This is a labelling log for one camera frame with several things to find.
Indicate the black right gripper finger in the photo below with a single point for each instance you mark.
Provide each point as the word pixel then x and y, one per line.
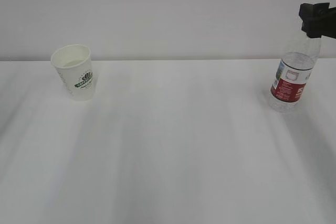
pixel 318 20

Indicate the clear water bottle red label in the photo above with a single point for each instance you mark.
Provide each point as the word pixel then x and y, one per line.
pixel 294 70

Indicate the white paper cup green logo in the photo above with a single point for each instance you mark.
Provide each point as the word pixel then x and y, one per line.
pixel 73 65

